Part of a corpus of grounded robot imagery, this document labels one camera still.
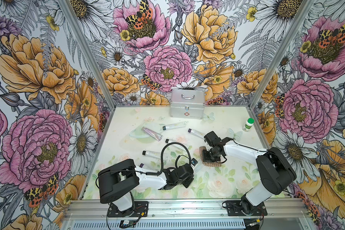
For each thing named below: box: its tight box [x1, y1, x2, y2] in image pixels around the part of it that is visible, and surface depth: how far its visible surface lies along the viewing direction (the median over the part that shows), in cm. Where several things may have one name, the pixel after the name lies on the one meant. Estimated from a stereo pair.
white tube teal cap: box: [162, 121, 187, 131], surface depth 111 cm
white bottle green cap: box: [241, 117, 255, 132], surface depth 104 cm
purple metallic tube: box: [141, 126, 164, 142], surface depth 107 cm
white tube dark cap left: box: [142, 150, 168, 161], surface depth 93 cm
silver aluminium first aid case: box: [170, 88, 206, 120], surface depth 113 cm
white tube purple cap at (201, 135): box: [187, 128, 206, 140], surface depth 106 cm
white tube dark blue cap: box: [190, 158, 198, 175], surface depth 77 cm
